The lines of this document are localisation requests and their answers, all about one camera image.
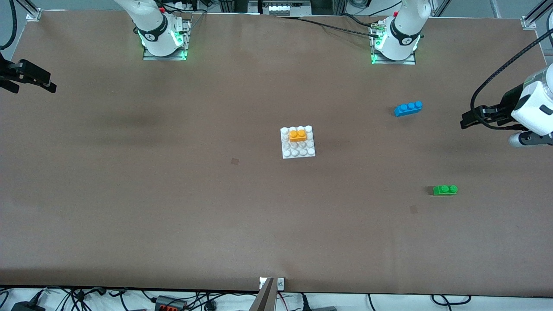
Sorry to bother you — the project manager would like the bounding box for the white studded base plate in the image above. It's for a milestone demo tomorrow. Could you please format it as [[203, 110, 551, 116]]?
[[280, 125, 316, 160]]

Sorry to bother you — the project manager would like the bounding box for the blue three-stud block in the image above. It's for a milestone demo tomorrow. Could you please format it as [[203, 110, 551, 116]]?
[[394, 101, 423, 117]]

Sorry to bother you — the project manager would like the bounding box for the black power adapter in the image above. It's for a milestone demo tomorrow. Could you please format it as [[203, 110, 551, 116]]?
[[11, 300, 46, 311]]

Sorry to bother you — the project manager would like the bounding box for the white power strip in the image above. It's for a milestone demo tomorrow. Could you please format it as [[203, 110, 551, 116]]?
[[261, 0, 312, 16]]

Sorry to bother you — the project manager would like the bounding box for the black power plug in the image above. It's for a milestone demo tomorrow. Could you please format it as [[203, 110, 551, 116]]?
[[300, 294, 337, 311]]

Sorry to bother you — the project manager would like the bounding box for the black box with orange connectors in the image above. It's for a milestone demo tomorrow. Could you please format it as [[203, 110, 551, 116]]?
[[154, 295, 188, 311]]

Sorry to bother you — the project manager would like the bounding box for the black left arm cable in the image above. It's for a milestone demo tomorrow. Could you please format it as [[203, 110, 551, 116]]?
[[470, 28, 553, 130]]

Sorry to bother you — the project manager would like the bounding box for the black cable on table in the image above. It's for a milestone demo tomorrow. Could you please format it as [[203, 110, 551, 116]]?
[[276, 13, 383, 38]]

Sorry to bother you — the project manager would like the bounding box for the black looped floor cable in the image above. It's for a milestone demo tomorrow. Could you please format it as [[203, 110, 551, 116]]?
[[431, 294, 472, 306]]

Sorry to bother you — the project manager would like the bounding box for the silver table edge bracket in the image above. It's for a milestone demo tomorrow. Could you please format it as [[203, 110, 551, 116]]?
[[259, 277, 285, 291]]

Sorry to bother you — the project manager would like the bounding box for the brown camera support post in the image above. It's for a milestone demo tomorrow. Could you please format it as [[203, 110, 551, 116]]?
[[248, 277, 277, 311]]

